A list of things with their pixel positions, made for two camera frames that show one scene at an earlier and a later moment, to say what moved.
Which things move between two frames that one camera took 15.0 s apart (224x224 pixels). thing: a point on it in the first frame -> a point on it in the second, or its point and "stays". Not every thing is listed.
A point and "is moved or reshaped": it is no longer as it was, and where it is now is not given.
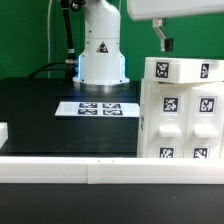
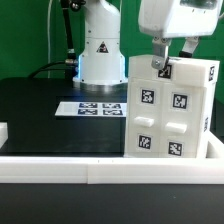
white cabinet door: [168, 121] -> [144, 118]
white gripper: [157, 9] -> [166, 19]
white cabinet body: [181, 120] is moved or reshaped
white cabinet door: [204, 128] -> [181, 120]
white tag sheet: [98, 109] stays
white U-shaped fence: [108, 170] stays
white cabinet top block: [184, 70] is moved or reshaped
